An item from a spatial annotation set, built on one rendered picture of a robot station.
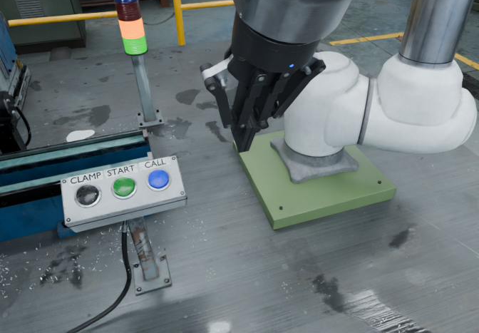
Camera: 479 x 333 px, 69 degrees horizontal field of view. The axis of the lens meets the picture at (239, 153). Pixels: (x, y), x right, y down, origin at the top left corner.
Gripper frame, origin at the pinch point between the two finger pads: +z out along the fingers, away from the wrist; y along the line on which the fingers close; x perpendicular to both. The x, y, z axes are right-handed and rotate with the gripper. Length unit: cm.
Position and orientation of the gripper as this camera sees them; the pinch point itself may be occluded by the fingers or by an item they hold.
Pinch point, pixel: (244, 130)
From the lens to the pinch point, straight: 45.7
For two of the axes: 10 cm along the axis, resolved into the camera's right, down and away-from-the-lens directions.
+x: 2.9, 8.8, -3.8
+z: -1.4, 4.3, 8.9
